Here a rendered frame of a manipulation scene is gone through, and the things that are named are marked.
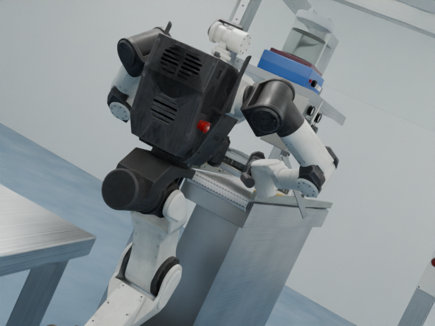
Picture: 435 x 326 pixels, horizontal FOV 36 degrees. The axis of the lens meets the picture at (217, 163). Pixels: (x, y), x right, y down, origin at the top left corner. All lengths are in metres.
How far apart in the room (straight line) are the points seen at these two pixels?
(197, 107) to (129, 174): 0.26
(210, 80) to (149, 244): 0.61
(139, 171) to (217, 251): 0.80
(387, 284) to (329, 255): 0.52
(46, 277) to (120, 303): 1.10
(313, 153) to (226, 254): 0.77
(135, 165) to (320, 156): 0.53
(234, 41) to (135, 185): 0.51
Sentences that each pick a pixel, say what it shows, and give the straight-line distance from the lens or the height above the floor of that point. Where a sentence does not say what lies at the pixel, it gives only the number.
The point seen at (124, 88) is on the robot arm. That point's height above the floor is 1.09.
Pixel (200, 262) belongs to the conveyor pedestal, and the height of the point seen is 0.59.
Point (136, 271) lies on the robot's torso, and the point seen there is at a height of 0.57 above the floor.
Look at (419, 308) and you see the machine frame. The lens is 2.20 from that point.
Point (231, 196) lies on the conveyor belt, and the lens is 2.40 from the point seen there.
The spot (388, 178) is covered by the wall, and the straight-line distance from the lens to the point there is 5.65.
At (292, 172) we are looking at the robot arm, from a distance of 2.08.
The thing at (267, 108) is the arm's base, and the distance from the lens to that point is 1.79.
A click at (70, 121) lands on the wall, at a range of 6.93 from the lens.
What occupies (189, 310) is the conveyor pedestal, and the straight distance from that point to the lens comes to 2.62.
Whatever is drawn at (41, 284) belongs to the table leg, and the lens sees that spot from 1.12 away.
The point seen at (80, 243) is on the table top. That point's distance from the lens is 1.08.
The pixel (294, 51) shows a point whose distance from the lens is 2.32.
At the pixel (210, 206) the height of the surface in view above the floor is 0.82.
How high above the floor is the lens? 1.17
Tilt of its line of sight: 5 degrees down
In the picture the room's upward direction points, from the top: 25 degrees clockwise
